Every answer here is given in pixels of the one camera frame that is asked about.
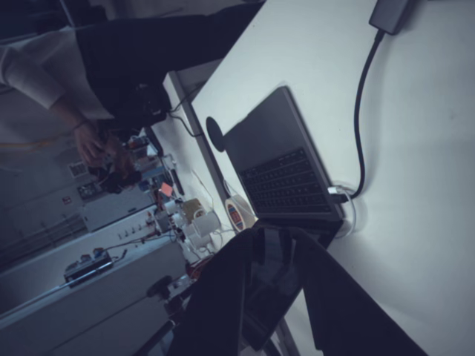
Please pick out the grey USB hub adapter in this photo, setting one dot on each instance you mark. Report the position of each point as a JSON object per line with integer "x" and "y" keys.
{"x": 389, "y": 15}

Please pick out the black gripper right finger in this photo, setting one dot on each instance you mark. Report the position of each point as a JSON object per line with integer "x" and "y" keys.
{"x": 341, "y": 319}

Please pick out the black smartphone on stand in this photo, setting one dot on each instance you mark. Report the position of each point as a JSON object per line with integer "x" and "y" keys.
{"x": 267, "y": 311}

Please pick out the roll of printed tape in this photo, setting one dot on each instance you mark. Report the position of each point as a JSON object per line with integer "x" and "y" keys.
{"x": 233, "y": 215}

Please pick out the operator left hand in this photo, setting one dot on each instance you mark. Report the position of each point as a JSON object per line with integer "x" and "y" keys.
{"x": 89, "y": 144}

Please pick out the operator in white shirt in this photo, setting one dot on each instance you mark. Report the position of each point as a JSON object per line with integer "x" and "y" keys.
{"x": 130, "y": 66}

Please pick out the pink block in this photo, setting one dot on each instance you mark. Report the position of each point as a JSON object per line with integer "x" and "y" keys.
{"x": 166, "y": 188}

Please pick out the electronics board assembly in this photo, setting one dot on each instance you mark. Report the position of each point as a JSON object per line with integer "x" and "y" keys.
{"x": 87, "y": 269}

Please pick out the white machine housing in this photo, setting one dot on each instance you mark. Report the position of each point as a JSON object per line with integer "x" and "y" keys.
{"x": 118, "y": 209}

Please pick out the white mug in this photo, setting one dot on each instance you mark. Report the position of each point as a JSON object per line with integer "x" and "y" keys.
{"x": 206, "y": 224}

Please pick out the operator right hand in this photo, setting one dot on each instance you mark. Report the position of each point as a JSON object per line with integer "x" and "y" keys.
{"x": 118, "y": 155}

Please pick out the black leader arm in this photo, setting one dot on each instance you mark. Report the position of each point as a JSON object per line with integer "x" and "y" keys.
{"x": 115, "y": 183}

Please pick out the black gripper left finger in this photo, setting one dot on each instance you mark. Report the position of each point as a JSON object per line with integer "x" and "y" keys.
{"x": 215, "y": 315}

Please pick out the white workbench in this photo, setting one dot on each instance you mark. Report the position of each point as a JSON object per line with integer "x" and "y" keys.
{"x": 111, "y": 315}

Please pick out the black round disc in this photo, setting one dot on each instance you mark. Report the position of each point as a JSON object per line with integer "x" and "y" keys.
{"x": 214, "y": 133}

